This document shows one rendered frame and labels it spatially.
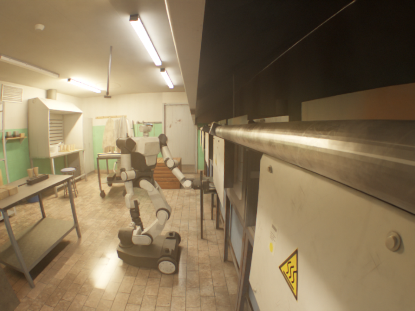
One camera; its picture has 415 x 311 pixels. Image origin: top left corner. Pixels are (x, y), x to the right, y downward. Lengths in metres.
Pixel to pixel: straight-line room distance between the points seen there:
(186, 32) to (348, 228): 0.28
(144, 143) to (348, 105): 1.60
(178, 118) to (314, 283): 6.00
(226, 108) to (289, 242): 5.93
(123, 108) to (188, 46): 6.27
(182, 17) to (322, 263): 0.33
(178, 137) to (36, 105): 4.05
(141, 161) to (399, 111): 1.76
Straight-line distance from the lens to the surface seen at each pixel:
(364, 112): 0.39
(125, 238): 2.22
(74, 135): 6.04
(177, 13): 0.20
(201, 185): 1.89
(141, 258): 2.12
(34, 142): 5.03
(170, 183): 4.69
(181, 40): 0.26
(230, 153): 1.25
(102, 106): 6.81
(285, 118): 0.60
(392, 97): 0.35
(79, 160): 6.18
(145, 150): 1.78
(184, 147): 6.16
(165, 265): 2.05
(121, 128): 6.41
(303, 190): 0.32
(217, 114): 6.15
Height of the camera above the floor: 1.39
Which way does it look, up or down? 8 degrees down
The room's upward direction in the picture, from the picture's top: straight up
